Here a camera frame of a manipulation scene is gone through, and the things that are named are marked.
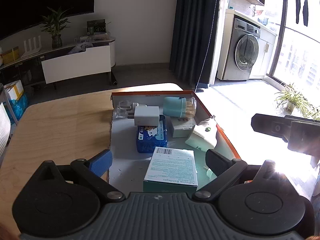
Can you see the blue plastic bag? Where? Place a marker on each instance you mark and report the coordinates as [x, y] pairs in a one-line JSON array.
[[19, 106]]

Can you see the person's left hand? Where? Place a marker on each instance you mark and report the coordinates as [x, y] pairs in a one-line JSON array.
[[5, 234]]

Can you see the silver washing machine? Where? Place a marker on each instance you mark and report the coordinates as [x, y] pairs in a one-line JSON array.
[[243, 51]]

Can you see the white cone mosquito repeller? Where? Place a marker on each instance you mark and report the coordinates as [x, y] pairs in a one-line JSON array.
[[203, 136]]

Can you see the dark blue curtain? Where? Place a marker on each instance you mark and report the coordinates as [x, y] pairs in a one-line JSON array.
[[193, 41]]

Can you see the spider plant on balcony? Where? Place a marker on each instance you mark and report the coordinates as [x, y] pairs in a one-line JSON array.
[[293, 99]]

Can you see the orange white cardboard box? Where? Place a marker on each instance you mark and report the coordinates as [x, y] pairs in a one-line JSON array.
[[129, 167]]

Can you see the yellow box on stand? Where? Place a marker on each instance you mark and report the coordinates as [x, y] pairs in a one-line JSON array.
[[11, 55]]

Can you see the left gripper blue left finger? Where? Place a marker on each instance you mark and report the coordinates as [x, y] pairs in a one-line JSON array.
[[101, 163]]

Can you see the white TV stand cabinet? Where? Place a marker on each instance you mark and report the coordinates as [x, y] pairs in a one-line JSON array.
[[58, 64]]

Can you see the white wifi router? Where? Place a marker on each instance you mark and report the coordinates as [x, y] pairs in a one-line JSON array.
[[32, 46]]

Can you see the blue toothpick holder jar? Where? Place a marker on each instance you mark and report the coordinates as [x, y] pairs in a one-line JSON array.
[[179, 107]]

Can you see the person's right hand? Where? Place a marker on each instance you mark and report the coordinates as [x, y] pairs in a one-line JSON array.
[[313, 238]]

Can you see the potted bamboo on TV stand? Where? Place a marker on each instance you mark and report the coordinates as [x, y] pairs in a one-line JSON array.
[[54, 23]]

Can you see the teal green carton box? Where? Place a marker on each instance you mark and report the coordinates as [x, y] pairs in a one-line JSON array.
[[171, 171]]

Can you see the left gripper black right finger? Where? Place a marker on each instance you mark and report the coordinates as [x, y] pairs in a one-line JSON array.
[[217, 162]]

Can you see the clear liquid refill bottle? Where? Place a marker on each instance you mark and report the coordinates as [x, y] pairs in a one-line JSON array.
[[126, 109]]

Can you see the blue floss pick case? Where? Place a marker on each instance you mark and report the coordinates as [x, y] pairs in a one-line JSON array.
[[149, 137]]

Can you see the cardboard parcel with yellow tape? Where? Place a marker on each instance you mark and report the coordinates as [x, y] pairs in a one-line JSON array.
[[14, 90]]

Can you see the large black wall television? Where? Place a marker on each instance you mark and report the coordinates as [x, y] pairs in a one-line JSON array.
[[18, 15]]

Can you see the white wall charger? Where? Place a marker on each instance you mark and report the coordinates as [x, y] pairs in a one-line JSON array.
[[145, 116]]

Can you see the white plug-in mosquito heater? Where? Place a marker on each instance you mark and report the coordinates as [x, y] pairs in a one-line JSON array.
[[210, 174]]

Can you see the black framed display box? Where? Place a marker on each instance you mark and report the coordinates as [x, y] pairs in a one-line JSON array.
[[96, 27]]

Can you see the white power adapter box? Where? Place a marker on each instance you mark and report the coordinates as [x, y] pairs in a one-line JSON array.
[[181, 127]]

